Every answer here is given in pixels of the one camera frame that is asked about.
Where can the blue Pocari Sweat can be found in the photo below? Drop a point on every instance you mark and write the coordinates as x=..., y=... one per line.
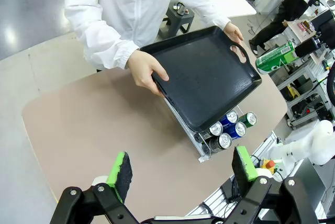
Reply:
x=236, y=131
x=229, y=118

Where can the green Chilsung cider can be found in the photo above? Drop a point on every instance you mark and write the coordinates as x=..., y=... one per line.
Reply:
x=248, y=119
x=272, y=61

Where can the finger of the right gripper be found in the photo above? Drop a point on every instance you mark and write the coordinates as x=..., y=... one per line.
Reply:
x=291, y=56

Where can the person's right forearm white sleeve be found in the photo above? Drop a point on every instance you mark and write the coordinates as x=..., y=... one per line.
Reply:
x=104, y=43

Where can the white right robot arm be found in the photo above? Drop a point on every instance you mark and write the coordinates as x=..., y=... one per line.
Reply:
x=322, y=143

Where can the person's left forearm white sleeve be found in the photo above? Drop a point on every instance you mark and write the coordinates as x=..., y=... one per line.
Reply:
x=206, y=6

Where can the person in dark jacket, cap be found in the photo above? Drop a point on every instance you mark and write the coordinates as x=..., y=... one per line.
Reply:
x=295, y=1

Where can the black serving tray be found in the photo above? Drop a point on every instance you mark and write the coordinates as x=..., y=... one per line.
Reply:
x=204, y=77

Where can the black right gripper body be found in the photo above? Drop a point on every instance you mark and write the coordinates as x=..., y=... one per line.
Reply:
x=307, y=46

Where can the white can dispenser rack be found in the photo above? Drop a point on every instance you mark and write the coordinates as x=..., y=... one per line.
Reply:
x=202, y=157

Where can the red emergency stop button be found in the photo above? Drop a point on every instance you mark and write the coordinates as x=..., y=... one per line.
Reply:
x=269, y=163

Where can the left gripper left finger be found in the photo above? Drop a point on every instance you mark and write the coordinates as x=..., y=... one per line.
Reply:
x=123, y=177

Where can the aluminium profile frame cart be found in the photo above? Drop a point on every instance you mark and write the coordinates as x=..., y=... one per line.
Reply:
x=301, y=77

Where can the person in white coat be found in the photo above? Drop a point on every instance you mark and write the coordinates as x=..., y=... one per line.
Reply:
x=136, y=4

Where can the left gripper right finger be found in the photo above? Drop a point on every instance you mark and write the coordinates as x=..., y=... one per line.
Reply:
x=242, y=171

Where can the person's right hand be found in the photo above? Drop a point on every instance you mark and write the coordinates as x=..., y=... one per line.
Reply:
x=144, y=72

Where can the black Pepsi can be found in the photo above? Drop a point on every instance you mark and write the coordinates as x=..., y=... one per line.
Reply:
x=213, y=131
x=221, y=143

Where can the dark grey plastic stool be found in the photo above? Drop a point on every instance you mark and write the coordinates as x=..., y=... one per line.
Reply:
x=175, y=22

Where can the person's left hand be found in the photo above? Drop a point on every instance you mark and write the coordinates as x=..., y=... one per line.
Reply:
x=233, y=32

